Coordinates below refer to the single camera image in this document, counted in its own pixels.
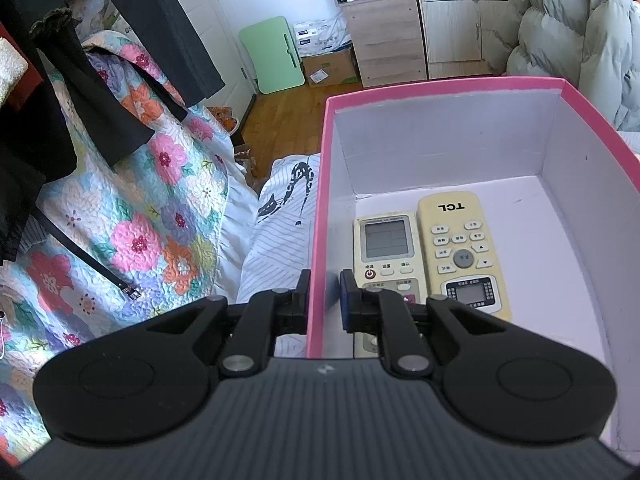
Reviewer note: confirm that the white fleece coat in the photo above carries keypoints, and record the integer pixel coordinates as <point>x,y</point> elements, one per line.
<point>10,67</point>

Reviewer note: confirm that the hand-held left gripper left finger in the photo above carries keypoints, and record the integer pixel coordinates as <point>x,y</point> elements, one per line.
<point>300,305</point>

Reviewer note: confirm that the floral quilt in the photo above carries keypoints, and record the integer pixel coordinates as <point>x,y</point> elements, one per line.
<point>150,185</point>

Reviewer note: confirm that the grey puffer jacket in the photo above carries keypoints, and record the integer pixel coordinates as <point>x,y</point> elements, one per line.
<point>565,25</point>

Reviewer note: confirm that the light wooden wardrobe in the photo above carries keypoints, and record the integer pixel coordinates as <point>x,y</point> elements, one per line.
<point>450,30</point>

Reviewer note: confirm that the white and blue tissue packs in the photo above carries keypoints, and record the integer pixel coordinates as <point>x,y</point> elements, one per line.
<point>320,35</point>

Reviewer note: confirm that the yellowed remote with round button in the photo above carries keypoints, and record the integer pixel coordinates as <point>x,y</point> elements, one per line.
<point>460,240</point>

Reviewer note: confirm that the pink cardboard box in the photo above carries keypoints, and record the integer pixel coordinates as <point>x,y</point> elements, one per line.
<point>450,135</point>

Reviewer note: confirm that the black belt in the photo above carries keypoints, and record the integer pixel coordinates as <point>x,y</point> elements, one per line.
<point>85,260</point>

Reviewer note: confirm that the small cardboard box with label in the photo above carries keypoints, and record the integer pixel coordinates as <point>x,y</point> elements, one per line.
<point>332,67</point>

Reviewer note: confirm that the dark grey garment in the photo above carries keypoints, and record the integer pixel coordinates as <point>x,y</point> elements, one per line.
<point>165,35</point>

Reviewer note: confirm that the wooden shelf unit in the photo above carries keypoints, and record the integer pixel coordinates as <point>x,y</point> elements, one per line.
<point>385,35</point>

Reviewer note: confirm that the dark red garment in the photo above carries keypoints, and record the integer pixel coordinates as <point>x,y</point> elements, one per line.
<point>27,92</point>

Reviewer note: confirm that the cream remote with large screen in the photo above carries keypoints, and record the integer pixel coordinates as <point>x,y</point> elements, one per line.
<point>385,240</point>

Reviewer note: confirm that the orange printed bag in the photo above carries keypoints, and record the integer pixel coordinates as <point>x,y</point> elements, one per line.
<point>222,120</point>

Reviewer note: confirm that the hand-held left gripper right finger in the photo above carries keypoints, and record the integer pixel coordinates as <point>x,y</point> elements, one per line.
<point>344,300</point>

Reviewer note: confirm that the green folding table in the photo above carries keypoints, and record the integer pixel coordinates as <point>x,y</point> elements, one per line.
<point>272,55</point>

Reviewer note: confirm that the black coat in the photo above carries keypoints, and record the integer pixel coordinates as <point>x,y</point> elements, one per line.
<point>30,135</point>

